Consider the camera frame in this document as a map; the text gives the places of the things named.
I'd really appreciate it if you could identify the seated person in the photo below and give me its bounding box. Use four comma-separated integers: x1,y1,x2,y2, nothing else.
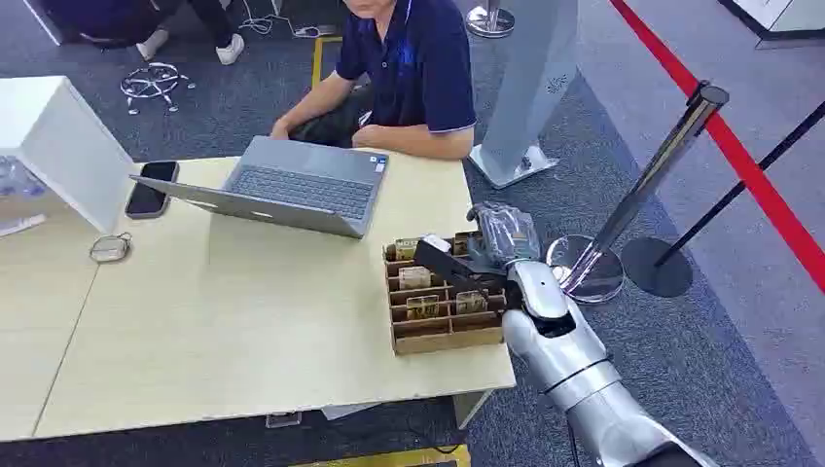
269,0,479,162

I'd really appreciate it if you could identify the small earbud case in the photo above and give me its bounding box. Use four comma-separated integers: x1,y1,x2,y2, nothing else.
89,233,134,265

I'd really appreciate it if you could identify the chrome star chair base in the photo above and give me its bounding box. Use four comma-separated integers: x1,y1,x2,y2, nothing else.
120,61,197,117

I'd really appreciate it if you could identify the chrome stanchion base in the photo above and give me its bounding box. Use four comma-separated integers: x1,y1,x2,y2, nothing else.
464,0,517,39

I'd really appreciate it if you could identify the white box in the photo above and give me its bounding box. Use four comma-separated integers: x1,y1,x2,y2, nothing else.
0,76,137,235

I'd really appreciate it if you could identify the clear plastic bag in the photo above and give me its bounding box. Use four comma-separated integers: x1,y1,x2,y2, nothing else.
0,155,48,198

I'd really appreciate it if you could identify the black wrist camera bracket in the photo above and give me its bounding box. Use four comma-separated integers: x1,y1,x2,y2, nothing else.
412,239,511,295

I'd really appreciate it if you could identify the person at floor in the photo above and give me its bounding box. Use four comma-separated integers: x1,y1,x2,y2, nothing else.
38,0,247,67

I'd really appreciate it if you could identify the black stanchion post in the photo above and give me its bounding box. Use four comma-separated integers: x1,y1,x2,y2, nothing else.
621,99,825,300

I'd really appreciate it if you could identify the yellow floor strip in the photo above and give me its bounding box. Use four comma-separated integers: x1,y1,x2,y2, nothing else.
288,444,473,467

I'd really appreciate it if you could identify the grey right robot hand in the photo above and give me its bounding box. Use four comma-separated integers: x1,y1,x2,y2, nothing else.
467,201,543,269

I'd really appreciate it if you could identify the person's left hand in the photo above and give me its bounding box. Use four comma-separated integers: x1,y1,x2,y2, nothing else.
351,124,389,151

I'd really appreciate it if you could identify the black smartphone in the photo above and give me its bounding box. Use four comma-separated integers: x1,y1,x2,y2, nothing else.
124,160,181,221

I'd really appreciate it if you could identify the white cabinet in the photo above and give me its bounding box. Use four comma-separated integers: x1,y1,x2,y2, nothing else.
717,0,825,51

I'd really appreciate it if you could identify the chrome stanchion post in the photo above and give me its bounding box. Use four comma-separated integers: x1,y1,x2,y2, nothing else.
546,82,732,305

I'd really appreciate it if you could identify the table leg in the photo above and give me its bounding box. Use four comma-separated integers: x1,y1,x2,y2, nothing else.
449,389,495,431

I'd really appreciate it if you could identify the white cable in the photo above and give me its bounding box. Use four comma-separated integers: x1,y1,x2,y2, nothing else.
237,0,338,39

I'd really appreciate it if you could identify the red barrier belt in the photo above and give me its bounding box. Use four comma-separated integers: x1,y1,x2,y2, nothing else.
608,0,825,295

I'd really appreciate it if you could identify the grey laptop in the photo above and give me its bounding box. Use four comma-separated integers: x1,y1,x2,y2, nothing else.
128,135,390,240

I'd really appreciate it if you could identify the wooden card box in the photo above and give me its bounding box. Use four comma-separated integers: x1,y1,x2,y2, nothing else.
382,231,508,357

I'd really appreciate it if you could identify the grey standing pillar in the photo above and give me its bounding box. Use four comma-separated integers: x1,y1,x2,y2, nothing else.
468,0,580,191

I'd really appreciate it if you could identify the yellow floor tape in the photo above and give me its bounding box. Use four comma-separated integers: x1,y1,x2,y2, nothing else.
310,35,344,90

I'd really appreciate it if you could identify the white flat sheet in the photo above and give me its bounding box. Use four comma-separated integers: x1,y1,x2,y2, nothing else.
0,214,48,238

